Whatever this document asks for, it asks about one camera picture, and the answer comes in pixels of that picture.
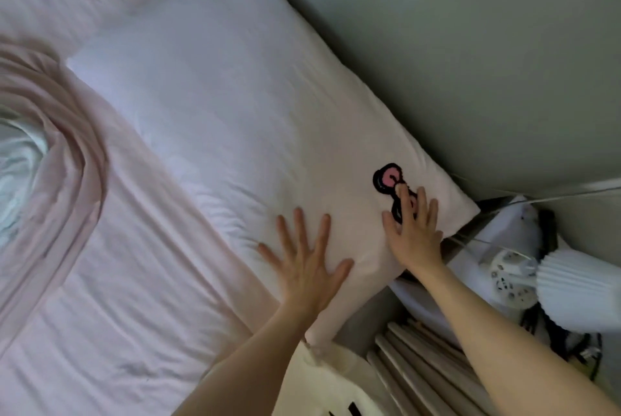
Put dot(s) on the person's left hand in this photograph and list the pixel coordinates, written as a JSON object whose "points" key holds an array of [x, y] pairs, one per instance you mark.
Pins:
{"points": [[306, 275]]}

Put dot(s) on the white power strip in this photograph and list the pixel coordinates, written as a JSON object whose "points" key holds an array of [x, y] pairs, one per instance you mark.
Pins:
{"points": [[509, 280]]}

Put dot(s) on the pale blue duvet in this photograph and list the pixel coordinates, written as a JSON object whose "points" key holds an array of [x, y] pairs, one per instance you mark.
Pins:
{"points": [[17, 173]]}

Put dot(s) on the white pleated lamp shade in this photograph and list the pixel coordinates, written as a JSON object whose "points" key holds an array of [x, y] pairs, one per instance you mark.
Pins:
{"points": [[582, 292]]}

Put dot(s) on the person's right thumb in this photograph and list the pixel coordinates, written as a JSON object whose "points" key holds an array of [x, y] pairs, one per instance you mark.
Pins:
{"points": [[389, 225]]}

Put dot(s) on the pink blanket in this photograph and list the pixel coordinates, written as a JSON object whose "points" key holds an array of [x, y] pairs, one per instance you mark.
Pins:
{"points": [[63, 178]]}

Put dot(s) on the white bedside table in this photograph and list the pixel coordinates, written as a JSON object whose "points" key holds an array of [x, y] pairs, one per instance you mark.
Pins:
{"points": [[504, 236]]}

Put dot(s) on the person's right hand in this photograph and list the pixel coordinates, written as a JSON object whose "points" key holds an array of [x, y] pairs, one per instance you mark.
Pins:
{"points": [[415, 246]]}

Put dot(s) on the pink bed sheet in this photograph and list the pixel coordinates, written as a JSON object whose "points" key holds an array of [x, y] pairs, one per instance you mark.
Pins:
{"points": [[145, 284]]}

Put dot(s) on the person's left little finger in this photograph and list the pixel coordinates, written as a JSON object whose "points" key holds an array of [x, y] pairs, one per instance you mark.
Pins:
{"points": [[269, 256]]}

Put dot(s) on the person's right middle finger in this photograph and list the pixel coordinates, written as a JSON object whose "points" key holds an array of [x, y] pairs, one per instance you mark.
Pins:
{"points": [[421, 205]]}

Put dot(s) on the white pillow with bow print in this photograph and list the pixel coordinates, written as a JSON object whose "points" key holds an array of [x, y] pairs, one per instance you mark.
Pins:
{"points": [[233, 110]]}

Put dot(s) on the person's right forearm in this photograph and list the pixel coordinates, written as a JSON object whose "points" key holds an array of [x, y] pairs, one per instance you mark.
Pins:
{"points": [[504, 348]]}

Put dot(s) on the cream tote bag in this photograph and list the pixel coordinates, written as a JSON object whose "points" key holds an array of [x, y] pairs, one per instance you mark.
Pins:
{"points": [[334, 386]]}

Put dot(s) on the stack of beige wooden slats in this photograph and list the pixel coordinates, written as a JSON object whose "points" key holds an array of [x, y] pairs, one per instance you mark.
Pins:
{"points": [[422, 372]]}

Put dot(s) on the person's left forearm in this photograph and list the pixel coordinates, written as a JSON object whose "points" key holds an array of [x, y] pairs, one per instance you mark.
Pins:
{"points": [[247, 367]]}

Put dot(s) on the person's left middle finger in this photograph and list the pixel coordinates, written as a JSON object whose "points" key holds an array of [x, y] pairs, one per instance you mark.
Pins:
{"points": [[301, 229]]}

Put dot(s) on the person's left thumb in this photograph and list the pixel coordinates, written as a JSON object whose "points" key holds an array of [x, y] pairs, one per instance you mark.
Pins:
{"points": [[342, 272]]}

